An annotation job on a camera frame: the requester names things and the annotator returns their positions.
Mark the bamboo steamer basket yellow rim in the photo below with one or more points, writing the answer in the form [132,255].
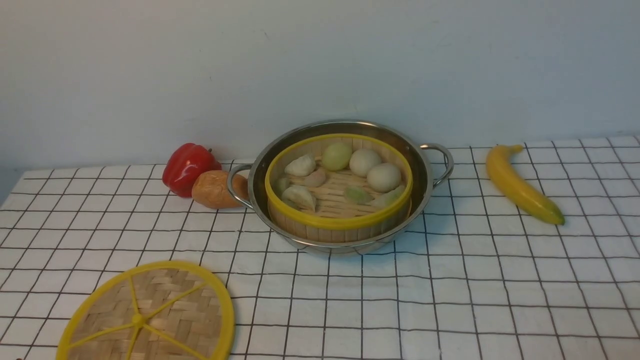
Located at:
[336,220]

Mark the woven bamboo steamer lid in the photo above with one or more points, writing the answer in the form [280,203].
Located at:
[164,310]

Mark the pink shrimp dumpling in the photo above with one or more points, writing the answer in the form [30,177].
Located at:
[315,179]

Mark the white dumpling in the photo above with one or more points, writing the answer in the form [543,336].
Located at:
[302,166]

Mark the pale green dumpling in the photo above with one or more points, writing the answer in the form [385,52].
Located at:
[300,196]

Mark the green round bun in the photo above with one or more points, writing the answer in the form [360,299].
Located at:
[336,156]

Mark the green vegetable dumpling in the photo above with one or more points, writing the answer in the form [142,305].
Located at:
[357,195]

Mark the white round bun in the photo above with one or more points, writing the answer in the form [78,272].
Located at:
[363,160]
[384,177]

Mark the brown potato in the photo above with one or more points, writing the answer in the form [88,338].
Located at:
[210,190]

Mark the red bell pepper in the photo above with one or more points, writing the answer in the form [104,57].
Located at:
[184,167]

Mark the yellow banana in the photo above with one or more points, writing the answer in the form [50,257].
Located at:
[509,183]

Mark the white checkered tablecloth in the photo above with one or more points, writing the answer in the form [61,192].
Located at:
[472,278]

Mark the stainless steel two-handled pot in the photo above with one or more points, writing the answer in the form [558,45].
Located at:
[430,163]

